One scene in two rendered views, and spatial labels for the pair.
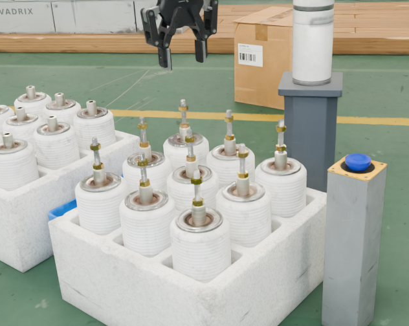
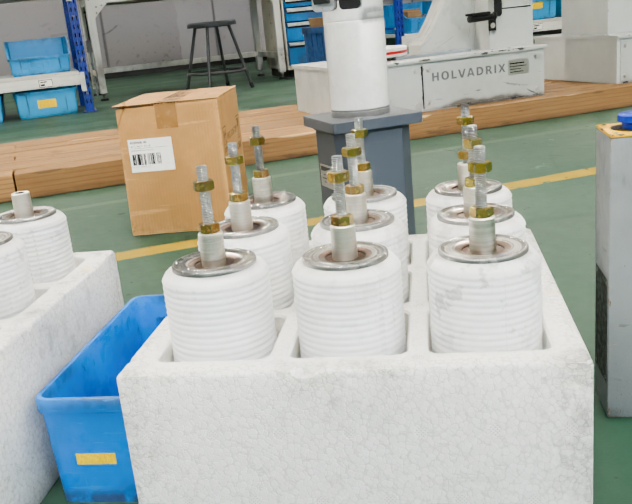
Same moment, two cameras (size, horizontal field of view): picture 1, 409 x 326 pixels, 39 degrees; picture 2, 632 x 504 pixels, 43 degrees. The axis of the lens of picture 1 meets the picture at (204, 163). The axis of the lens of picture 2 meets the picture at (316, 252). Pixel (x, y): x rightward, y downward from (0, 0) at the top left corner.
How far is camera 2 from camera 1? 64 cm
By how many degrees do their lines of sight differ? 31
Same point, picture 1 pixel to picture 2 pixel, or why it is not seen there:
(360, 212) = not seen: outside the picture
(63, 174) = (37, 320)
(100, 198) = (246, 282)
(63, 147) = (14, 270)
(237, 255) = not seen: hidden behind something
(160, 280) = (466, 374)
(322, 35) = (379, 34)
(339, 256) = not seen: outside the picture
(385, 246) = not seen: hidden behind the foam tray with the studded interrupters
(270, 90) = (193, 203)
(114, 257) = (333, 377)
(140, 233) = (371, 313)
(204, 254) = (531, 297)
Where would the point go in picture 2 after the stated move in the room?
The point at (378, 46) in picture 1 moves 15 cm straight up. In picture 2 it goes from (270, 150) to (265, 104)
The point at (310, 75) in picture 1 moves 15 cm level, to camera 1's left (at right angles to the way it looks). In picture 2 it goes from (370, 98) to (286, 113)
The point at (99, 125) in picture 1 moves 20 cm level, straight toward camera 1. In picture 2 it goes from (53, 229) to (143, 253)
